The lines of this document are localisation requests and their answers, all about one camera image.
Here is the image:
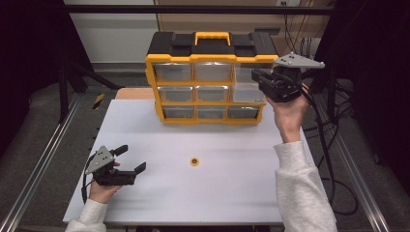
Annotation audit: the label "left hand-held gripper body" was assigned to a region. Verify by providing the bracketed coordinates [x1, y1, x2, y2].
[84, 145, 138, 187]

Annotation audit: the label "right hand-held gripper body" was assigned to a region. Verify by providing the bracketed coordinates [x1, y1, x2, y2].
[260, 51, 326, 103]

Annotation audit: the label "clear plastic drawer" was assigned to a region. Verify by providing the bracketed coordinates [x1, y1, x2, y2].
[231, 67, 268, 104]
[158, 85, 194, 103]

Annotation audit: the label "yellow black organizer cabinet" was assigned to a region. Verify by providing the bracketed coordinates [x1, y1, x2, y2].
[144, 31, 281, 126]

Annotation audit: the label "person's left hand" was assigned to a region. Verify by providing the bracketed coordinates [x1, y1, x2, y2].
[88, 180, 124, 205]

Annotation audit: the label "person's right hand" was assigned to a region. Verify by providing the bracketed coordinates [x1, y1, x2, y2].
[265, 83, 310, 144]

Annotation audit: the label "set of transparent cabinet bins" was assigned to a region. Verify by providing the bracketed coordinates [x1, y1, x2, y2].
[153, 62, 260, 120]

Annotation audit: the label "yellow black hazard tape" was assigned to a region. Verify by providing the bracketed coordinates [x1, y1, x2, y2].
[92, 93, 105, 110]

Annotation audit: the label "light wooden board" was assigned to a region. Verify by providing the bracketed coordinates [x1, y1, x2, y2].
[115, 87, 158, 101]

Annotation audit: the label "black curtain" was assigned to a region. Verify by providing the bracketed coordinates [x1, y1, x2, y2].
[313, 0, 410, 188]
[0, 0, 95, 156]

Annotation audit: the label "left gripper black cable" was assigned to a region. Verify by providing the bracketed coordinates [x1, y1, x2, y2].
[81, 153, 98, 205]

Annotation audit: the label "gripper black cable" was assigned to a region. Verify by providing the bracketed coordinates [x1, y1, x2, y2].
[299, 69, 360, 217]
[81, 153, 98, 205]

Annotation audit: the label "bundle of hanging black cables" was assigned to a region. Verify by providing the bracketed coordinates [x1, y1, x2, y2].
[283, 1, 318, 59]

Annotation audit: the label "black metal frame strut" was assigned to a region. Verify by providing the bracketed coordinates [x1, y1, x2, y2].
[303, 61, 339, 125]
[57, 61, 125, 124]

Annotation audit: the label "black floor cables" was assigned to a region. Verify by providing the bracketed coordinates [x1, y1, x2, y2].
[303, 80, 356, 162]

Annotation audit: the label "aluminium floor rail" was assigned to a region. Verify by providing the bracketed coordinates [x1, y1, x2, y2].
[313, 95, 393, 232]
[0, 93, 83, 232]

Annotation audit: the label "white wall socket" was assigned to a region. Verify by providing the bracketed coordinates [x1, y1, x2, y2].
[276, 0, 301, 8]

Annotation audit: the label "black horizontal frame bar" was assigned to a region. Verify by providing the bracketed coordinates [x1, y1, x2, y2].
[64, 4, 337, 15]

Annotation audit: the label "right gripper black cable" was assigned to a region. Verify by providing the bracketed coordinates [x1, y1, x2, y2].
[299, 69, 360, 217]

